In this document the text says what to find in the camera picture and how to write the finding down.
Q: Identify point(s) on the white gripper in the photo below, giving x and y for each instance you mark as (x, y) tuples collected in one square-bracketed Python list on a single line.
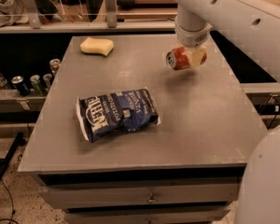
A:
[(192, 38)]

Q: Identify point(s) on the red coke can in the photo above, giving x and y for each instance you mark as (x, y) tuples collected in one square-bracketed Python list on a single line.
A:
[(179, 58)]

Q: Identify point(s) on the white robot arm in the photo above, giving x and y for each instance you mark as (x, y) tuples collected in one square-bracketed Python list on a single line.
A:
[(253, 26)]

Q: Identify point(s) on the orange soda can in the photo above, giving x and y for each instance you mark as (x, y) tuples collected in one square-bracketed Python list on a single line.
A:
[(54, 66)]

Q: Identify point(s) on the silver soda can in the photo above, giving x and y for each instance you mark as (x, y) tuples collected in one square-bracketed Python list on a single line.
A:
[(48, 80)]

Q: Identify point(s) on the green soda can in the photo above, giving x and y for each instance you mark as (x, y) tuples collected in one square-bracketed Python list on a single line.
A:
[(36, 83)]

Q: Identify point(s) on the dark blue soda can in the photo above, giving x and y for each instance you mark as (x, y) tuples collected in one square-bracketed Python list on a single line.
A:
[(20, 85)]

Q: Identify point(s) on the yellow sponge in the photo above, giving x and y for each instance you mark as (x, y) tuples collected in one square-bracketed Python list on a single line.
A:
[(97, 46)]

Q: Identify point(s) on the blue kettle chips bag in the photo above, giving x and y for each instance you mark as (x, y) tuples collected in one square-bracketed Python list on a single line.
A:
[(123, 111)]

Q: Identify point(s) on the grey drawer cabinet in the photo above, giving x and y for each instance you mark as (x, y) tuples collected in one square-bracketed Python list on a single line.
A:
[(208, 128)]

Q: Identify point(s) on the lower grey drawer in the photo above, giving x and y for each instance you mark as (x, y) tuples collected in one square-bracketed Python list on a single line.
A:
[(166, 215)]

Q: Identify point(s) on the grey drawer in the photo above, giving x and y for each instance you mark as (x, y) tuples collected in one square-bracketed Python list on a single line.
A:
[(69, 197), (166, 215)]

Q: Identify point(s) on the grey cloth pile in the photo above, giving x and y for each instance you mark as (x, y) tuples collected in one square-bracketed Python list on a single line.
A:
[(13, 12)]

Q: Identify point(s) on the upper grey drawer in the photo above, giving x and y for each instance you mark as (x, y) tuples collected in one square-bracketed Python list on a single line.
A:
[(69, 197)]

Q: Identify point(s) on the black stand leg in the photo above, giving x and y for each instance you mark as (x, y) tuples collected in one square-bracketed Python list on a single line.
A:
[(4, 162)]

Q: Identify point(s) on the middle metal bracket post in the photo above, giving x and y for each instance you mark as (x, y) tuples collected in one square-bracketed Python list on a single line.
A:
[(111, 13)]

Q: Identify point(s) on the metal bracket post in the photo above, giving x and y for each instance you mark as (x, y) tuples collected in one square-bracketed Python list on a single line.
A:
[(111, 13), (32, 13)]

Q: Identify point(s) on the left metal bracket post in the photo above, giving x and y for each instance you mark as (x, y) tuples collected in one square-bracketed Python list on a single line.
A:
[(32, 13)]

